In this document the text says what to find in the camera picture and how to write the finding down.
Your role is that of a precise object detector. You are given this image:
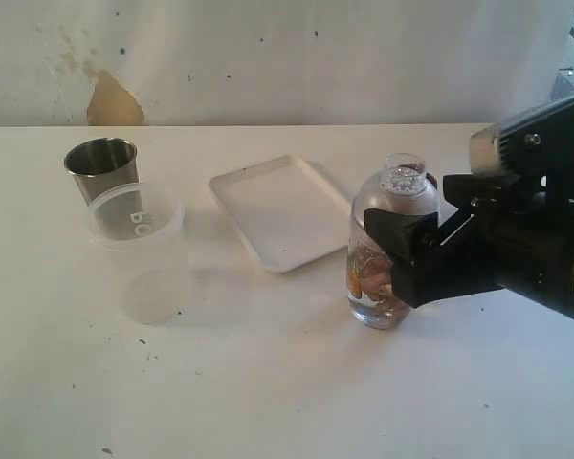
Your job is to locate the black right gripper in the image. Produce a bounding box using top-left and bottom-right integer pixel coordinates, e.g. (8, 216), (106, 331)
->
(364, 174), (574, 320)

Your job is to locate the clear plastic shaker lid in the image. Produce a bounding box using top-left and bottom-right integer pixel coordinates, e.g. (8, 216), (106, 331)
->
(351, 154), (439, 229)

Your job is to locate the clear plastic shaker body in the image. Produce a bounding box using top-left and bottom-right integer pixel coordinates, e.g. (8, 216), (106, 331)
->
(346, 211), (411, 330)

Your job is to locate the stainless steel cup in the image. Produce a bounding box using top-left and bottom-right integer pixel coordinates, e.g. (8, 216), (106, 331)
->
(64, 138), (139, 205)

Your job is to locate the white rectangular tray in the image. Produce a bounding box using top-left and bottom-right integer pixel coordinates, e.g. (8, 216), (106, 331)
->
(209, 155), (351, 273)

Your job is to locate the translucent plastic container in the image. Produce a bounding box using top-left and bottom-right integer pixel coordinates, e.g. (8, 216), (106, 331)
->
(88, 182), (190, 325)

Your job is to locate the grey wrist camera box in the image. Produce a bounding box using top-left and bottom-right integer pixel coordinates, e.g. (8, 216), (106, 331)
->
(469, 96), (574, 176)

